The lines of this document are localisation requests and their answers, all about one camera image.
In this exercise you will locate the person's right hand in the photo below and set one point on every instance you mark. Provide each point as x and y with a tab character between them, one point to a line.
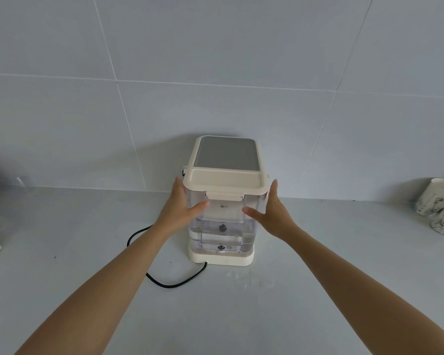
277	221

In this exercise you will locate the person's left thumb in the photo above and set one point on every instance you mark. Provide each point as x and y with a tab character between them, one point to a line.
199	207

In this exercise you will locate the person's left hand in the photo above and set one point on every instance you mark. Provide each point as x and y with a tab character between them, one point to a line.
175	214

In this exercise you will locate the person's right thumb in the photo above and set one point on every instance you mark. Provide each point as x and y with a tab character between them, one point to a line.
253	213

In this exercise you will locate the person's left forearm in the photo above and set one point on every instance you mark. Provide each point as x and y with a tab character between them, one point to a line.
111	284

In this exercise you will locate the cream water dispenser clear tank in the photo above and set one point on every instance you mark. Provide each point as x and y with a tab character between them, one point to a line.
225	170

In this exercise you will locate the person's right forearm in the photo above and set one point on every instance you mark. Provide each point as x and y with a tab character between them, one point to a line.
355	288

